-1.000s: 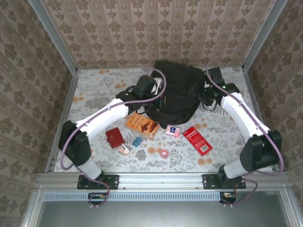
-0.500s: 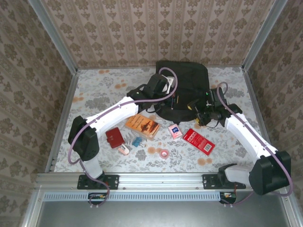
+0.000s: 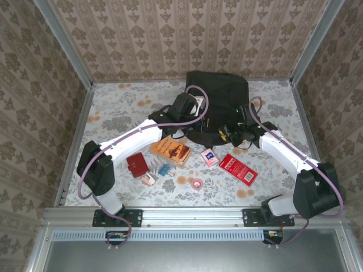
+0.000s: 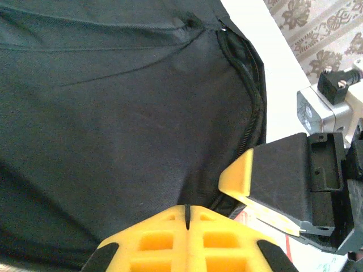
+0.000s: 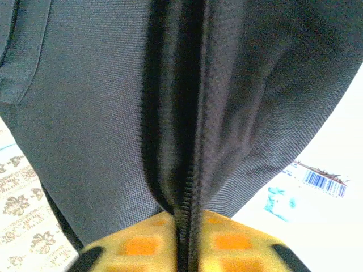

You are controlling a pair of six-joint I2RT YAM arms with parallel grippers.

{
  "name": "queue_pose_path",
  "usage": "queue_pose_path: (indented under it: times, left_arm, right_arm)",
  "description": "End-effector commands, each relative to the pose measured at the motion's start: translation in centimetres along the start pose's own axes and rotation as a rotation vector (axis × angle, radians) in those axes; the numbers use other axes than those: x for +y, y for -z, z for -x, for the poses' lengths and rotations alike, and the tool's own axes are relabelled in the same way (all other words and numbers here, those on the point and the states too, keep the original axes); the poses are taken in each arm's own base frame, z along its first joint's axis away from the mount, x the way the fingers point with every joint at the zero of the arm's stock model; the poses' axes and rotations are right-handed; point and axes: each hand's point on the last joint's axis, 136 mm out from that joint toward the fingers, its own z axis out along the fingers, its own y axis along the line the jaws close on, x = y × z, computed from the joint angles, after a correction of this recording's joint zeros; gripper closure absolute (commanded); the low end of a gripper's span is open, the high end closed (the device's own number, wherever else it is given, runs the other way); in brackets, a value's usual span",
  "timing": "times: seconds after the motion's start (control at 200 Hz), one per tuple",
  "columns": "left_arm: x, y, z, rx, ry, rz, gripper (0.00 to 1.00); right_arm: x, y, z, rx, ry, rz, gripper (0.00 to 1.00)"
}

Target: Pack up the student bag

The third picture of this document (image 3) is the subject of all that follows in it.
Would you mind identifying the black backpack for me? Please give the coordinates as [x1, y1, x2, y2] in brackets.
[149, 70, 280, 150]

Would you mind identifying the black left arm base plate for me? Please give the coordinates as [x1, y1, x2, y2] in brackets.
[92, 209, 143, 228]

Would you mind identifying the orange paperback book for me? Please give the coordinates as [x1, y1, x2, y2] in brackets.
[149, 138, 193, 169]

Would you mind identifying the dark red wallet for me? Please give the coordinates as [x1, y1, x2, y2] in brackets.
[126, 152, 150, 179]

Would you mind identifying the black connector board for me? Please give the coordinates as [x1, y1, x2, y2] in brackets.
[105, 229, 132, 247]
[263, 229, 285, 246]

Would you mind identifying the thin aluminium table edge rail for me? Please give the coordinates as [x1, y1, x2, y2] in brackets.
[91, 78, 293, 85]

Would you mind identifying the long aluminium mounting rail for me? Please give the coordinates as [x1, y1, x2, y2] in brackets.
[41, 206, 349, 227]

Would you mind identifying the floral patterned table cover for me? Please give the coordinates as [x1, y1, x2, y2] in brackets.
[64, 80, 328, 207]

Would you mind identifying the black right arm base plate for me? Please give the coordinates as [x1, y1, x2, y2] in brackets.
[242, 208, 296, 227]

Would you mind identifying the blue binder clip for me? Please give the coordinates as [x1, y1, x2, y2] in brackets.
[158, 164, 174, 178]

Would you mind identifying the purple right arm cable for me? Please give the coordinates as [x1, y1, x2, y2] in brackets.
[248, 96, 345, 247]

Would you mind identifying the aluminium frame post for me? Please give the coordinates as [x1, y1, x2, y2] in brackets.
[289, 0, 346, 86]
[33, 0, 94, 89]

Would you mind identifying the small pink card pack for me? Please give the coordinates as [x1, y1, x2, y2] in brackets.
[200, 147, 220, 168]

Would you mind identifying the grey metal sheet panel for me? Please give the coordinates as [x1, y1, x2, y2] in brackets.
[27, 228, 360, 272]

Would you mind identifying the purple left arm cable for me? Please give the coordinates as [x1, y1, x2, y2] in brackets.
[78, 84, 210, 250]

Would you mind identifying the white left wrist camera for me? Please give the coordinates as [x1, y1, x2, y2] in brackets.
[192, 95, 205, 117]

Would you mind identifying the red blister pack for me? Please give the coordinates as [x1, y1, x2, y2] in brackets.
[218, 154, 259, 188]

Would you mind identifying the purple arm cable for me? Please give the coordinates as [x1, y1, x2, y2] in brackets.
[248, 96, 345, 247]
[78, 84, 210, 250]

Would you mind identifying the grey slotted cable duct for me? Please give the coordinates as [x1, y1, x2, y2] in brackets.
[52, 229, 267, 242]

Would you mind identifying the aluminium table side rail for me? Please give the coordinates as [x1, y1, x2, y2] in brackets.
[290, 82, 336, 207]
[53, 84, 96, 207]

